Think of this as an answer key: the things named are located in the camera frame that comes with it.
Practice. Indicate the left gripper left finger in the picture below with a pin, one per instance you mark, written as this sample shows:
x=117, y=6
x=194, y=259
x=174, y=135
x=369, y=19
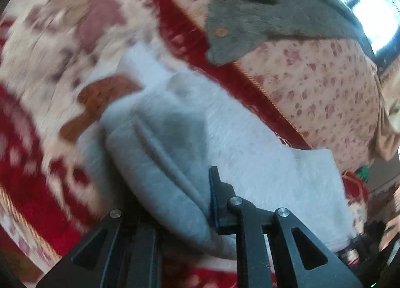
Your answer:
x=122, y=251

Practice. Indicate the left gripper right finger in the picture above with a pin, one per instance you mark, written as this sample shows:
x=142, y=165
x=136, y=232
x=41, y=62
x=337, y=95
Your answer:
x=274, y=248

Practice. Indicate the light blue fleece pants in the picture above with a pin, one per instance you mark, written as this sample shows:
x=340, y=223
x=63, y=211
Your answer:
x=161, y=141

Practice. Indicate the pink floral bed sheet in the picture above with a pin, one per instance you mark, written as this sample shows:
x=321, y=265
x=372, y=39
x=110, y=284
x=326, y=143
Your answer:
x=325, y=88

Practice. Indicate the red floral plush blanket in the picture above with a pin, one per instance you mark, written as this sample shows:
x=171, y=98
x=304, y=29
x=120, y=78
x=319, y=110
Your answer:
x=49, y=48

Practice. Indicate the grey fuzzy buttoned cardigan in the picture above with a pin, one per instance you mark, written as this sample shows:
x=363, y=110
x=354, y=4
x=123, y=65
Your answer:
x=236, y=27

